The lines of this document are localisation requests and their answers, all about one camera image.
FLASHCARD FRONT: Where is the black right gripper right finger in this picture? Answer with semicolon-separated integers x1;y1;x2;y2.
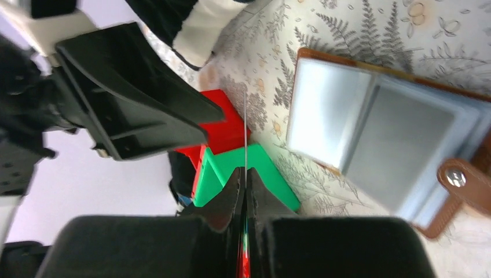
245;169;435;277

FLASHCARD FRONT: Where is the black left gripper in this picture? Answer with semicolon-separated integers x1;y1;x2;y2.
0;0;101;200

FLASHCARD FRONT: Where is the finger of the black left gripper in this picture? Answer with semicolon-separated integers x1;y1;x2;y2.
53;23;225;161

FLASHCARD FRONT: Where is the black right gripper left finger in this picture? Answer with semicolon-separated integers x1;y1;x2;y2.
37;167;243;277

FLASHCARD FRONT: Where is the black card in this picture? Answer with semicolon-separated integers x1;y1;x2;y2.
242;93;250;278

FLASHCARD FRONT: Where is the brown leather card holder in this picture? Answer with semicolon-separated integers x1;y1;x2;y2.
286;47;490;239

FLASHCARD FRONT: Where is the red bin with white cards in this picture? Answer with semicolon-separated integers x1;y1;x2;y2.
174;89;252;170

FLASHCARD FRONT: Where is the black white checkered pillow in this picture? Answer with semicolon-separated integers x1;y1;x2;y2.
124;0;262;72

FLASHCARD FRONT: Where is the green plastic bin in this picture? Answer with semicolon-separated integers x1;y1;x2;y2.
192;142;301;213

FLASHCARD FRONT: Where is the floral tablecloth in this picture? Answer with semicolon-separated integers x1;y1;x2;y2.
195;1;490;277

